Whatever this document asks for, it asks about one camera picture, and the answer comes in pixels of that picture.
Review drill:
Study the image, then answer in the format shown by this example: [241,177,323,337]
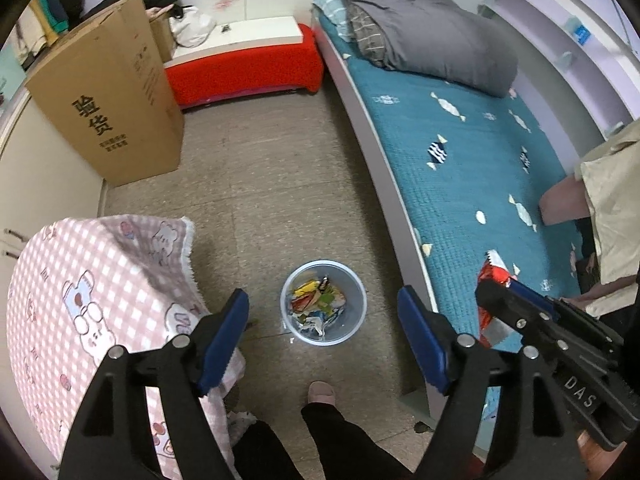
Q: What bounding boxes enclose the large cardboard box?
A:
[26,0,184,186]

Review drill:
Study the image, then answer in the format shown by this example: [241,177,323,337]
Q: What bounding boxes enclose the pink checkered tablecloth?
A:
[6,214,245,479]

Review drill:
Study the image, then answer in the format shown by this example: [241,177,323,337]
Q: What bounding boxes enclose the hanging clothes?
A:
[8,0,85,70]

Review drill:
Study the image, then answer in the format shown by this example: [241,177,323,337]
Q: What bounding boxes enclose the pink slipper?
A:
[307,380,336,406]

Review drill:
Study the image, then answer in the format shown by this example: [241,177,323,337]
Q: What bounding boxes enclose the white bag on bench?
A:
[169,6,216,48]

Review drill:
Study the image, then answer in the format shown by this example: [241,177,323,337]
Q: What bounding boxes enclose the grey folded quilt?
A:
[346,0,518,98]

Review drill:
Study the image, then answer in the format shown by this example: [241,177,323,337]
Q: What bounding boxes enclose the beige shirt person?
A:
[539,122,639,318]

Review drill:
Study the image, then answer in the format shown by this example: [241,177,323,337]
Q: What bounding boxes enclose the white cabinet with handles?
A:
[0,84,109,271]

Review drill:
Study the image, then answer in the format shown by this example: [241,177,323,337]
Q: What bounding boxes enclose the red covered bench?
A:
[165,16,323,110]

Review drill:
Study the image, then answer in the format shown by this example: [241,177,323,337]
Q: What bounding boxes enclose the red white candy wrapper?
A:
[475,249,516,348]

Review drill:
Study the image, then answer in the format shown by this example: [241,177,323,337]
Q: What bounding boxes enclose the black trouser leg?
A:
[232,403,413,479]

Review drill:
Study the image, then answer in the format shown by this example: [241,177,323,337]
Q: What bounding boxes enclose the lilac wall shelf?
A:
[479,0,640,137]

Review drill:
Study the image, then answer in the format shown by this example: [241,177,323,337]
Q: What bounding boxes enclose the blue trash bin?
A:
[280,260,368,347]

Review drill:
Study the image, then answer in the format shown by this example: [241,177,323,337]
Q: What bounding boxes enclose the teal bed mattress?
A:
[312,13,582,335]

